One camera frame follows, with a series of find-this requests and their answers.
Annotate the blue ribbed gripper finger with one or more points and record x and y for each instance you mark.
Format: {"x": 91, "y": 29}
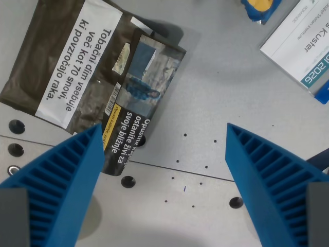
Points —
{"x": 246, "y": 175}
{"x": 77, "y": 180}

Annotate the rolled blue bag yellow label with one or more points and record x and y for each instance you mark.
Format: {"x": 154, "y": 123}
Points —
{"x": 253, "y": 14}

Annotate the white name badge plastic sleeve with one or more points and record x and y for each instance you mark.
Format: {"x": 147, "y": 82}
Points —
{"x": 295, "y": 51}

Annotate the dark tobacco pouch warning label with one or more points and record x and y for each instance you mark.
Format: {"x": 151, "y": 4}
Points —
{"x": 59, "y": 38}

